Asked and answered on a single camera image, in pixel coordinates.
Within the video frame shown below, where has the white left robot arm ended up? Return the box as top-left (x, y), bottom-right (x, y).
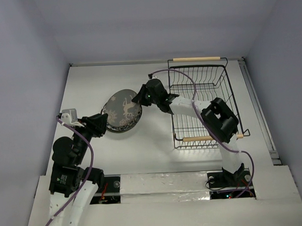
top-left (44, 110), bottom-right (108, 226)

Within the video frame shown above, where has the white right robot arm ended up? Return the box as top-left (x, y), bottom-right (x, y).
top-left (132, 79), bottom-right (244, 186)

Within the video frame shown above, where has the grey patterned plate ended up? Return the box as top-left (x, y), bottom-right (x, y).
top-left (104, 89), bottom-right (142, 131)

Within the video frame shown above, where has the aluminium rail on table edge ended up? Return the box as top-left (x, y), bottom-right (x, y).
top-left (238, 57), bottom-right (283, 166)

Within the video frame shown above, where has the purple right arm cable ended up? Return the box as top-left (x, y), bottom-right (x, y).
top-left (147, 66), bottom-right (255, 202)

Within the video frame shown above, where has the white blue floral plate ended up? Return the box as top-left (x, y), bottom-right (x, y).
top-left (101, 100), bottom-right (141, 127)

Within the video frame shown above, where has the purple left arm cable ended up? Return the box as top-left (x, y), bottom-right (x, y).
top-left (32, 113), bottom-right (98, 226)

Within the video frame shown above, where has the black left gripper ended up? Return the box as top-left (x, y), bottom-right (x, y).
top-left (72, 112), bottom-right (109, 163)

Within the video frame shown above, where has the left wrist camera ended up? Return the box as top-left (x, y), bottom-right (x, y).
top-left (60, 108), bottom-right (84, 127)

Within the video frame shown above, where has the dark teal brown-rimmed plate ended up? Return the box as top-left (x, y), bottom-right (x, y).
top-left (106, 107), bottom-right (142, 133)

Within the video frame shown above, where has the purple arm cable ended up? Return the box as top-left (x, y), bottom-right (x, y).
top-left (32, 113), bottom-right (98, 226)
top-left (147, 66), bottom-right (255, 202)

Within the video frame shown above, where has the black wire dish rack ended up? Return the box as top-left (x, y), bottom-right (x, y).
top-left (168, 58), bottom-right (251, 150)

